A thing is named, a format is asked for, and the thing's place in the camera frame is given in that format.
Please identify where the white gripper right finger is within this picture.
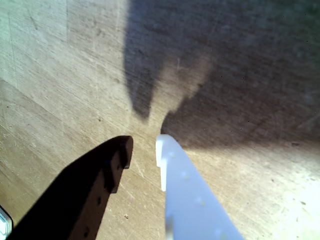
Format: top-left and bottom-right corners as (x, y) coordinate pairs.
(155, 134), (245, 240)

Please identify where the white ribbed object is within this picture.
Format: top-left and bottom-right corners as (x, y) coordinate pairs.
(0, 204), (14, 240)

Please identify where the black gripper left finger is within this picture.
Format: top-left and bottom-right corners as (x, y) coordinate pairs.
(7, 135), (134, 240)

